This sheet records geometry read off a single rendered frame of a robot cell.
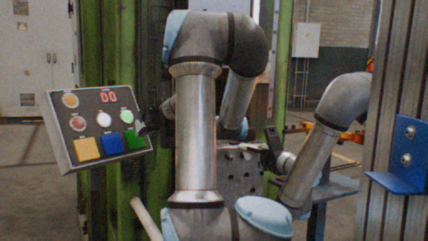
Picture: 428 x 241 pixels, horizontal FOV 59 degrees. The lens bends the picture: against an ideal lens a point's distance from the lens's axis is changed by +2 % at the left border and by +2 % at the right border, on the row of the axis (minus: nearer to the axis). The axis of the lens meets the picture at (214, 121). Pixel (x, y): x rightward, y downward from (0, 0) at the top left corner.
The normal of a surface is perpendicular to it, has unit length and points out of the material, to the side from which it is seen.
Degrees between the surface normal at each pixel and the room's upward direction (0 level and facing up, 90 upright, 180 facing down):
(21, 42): 90
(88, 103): 60
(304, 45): 90
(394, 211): 90
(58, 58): 90
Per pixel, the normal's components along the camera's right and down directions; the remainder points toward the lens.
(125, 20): 0.42, 0.19
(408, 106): -1.00, -0.01
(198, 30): 0.13, -0.16
